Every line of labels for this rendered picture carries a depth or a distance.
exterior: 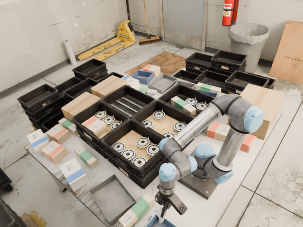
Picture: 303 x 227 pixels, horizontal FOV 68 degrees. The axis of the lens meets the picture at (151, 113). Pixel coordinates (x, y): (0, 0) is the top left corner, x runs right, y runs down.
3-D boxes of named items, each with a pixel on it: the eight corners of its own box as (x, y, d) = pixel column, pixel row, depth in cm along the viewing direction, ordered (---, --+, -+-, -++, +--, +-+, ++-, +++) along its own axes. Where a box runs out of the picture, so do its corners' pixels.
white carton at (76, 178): (89, 181, 161) (85, 174, 155) (73, 192, 156) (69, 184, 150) (78, 164, 174) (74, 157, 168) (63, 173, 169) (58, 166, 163)
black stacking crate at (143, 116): (195, 129, 175) (196, 118, 168) (171, 153, 160) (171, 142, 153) (158, 110, 198) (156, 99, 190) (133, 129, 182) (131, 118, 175)
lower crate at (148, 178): (172, 162, 167) (171, 152, 159) (144, 191, 152) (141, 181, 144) (135, 138, 190) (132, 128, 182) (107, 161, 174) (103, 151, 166)
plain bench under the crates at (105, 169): (264, 162, 242) (282, 112, 197) (179, 317, 154) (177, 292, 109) (150, 110, 327) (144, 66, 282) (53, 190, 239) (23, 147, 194)
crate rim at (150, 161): (171, 144, 154) (171, 142, 152) (140, 173, 138) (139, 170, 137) (131, 120, 176) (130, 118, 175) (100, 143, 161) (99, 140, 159)
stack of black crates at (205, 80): (230, 99, 306) (234, 77, 284) (220, 111, 289) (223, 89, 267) (204, 90, 327) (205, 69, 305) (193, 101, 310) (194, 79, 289)
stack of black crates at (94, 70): (100, 83, 369) (93, 57, 340) (112, 88, 353) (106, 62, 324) (80, 95, 347) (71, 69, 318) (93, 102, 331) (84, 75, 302)
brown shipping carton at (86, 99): (81, 129, 204) (75, 116, 194) (66, 121, 215) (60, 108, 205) (105, 111, 222) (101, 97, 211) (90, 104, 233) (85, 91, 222)
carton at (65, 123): (60, 125, 211) (58, 121, 207) (66, 122, 214) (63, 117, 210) (76, 136, 198) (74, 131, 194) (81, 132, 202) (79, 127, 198)
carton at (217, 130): (230, 133, 184) (231, 126, 179) (226, 143, 177) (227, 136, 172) (211, 127, 191) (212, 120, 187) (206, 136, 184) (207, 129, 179)
